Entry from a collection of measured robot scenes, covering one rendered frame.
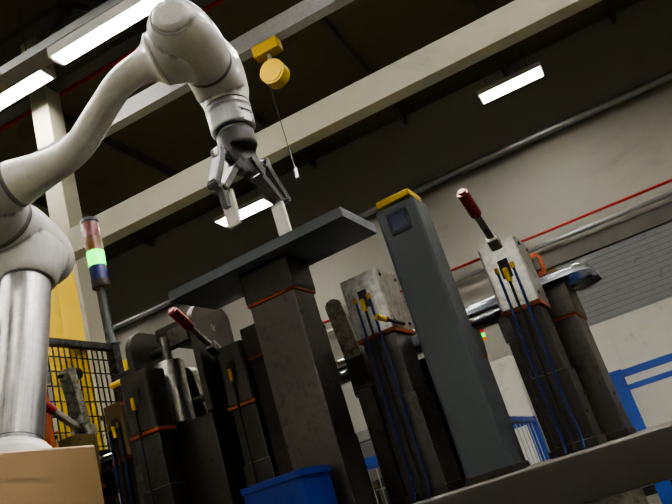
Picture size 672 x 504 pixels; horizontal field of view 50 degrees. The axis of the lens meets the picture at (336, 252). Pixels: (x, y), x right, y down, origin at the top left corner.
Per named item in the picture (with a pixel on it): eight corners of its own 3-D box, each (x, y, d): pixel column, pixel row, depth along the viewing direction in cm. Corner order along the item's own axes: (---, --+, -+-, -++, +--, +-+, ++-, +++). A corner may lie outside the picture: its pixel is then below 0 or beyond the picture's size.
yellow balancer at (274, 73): (322, 170, 389) (281, 42, 418) (315, 164, 380) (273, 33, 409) (297, 182, 394) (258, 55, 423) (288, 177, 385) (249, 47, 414)
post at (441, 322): (527, 467, 108) (430, 205, 122) (514, 471, 101) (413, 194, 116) (480, 482, 110) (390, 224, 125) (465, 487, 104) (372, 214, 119)
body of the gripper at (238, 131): (231, 117, 136) (243, 160, 133) (262, 128, 143) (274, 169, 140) (205, 138, 140) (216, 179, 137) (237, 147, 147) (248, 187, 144)
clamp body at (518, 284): (609, 443, 119) (527, 244, 132) (599, 447, 109) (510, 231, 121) (567, 457, 122) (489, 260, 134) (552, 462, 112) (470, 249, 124)
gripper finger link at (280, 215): (270, 207, 142) (273, 207, 143) (279, 239, 140) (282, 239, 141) (281, 200, 141) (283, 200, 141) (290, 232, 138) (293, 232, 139)
